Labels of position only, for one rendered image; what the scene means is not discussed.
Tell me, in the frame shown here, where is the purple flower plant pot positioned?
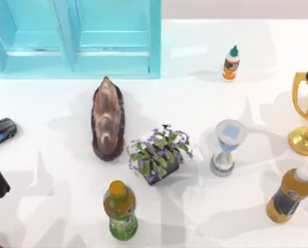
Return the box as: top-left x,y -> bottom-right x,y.
126,123 -> 193,186

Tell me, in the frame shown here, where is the white and blue hourglass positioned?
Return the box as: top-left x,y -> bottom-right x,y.
209,119 -> 247,177

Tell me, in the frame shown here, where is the green bottle with orange cap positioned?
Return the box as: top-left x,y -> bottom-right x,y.
103,180 -> 138,242

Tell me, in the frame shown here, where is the light blue rack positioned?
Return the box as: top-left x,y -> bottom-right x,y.
0,0 -> 163,80

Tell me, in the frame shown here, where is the small orange glue bottle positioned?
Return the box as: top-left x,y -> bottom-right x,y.
222,45 -> 241,82

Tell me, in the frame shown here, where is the black and blue toy car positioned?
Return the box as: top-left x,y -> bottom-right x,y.
0,117 -> 18,148

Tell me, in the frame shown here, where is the yellow bottle with white cap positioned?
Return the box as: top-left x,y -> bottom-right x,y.
266,162 -> 308,224

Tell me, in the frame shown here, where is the gold trophy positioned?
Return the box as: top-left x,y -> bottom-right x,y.
288,72 -> 308,157

